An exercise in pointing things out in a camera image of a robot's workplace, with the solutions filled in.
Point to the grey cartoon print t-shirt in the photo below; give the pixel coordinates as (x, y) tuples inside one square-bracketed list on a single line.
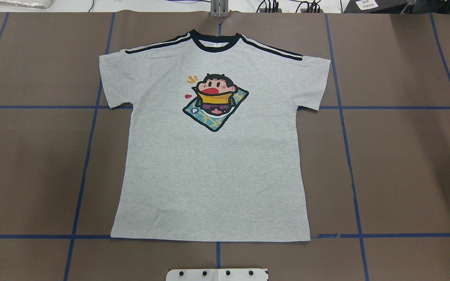
[(213, 152)]

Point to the black box with label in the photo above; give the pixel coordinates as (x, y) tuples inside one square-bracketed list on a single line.
[(378, 6)]

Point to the clear plastic bag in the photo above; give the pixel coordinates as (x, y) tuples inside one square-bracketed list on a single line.
[(35, 4)]

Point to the aluminium frame post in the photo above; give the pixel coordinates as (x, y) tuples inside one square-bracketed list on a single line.
[(219, 8)]

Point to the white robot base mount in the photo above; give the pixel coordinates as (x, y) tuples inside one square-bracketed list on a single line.
[(237, 274)]

